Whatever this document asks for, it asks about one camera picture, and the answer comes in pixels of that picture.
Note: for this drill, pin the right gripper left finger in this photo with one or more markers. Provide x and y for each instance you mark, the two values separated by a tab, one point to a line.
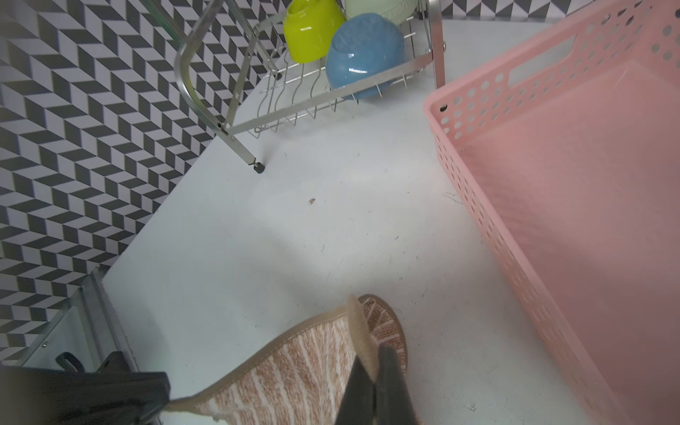
358	406

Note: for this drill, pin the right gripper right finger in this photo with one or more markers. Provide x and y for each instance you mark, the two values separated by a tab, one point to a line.
393	405

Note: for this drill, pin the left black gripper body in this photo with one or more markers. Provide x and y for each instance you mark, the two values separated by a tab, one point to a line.
114	394

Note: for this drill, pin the striped beige square dishcloth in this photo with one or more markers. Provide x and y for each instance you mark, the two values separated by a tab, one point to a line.
300	377

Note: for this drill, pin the pink perforated plastic basket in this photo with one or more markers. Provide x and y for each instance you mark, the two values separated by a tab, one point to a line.
565	152

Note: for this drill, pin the blue bowl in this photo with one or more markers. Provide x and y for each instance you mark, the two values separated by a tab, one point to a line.
364	46

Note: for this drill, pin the metal two-tier dish rack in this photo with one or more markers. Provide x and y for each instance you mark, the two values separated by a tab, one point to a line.
290	91

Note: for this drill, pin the lime green bowl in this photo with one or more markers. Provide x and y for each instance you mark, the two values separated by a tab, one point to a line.
309	26

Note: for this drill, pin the pale green bowl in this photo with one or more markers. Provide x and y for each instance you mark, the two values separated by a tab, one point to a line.
396	11

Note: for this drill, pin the aluminium front mounting rail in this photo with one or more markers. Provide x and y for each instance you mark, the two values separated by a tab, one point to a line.
84	336

